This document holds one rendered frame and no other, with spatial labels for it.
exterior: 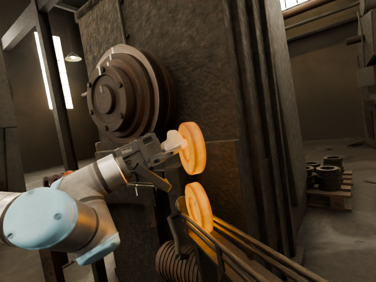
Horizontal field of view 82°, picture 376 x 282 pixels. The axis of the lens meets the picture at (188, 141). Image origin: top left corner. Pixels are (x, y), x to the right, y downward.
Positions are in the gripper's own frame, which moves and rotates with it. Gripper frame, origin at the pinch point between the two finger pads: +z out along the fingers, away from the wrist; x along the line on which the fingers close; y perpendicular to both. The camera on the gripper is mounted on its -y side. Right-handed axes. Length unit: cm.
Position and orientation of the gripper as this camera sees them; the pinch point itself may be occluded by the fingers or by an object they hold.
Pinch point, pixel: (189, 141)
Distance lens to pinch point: 63.9
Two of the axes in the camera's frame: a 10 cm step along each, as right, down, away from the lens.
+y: -4.1, -9.0, -1.6
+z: 8.6, -4.4, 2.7
